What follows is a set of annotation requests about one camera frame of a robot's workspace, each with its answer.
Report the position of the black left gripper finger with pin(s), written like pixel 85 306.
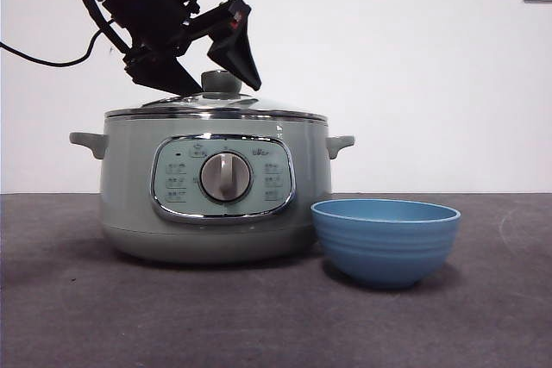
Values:
pixel 159 70
pixel 235 53

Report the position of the glass steamer lid with knob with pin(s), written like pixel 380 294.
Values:
pixel 215 103

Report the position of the pale green electric steamer pot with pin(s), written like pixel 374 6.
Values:
pixel 129 195

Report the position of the blue ribbed bowl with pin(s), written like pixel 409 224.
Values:
pixel 384 247

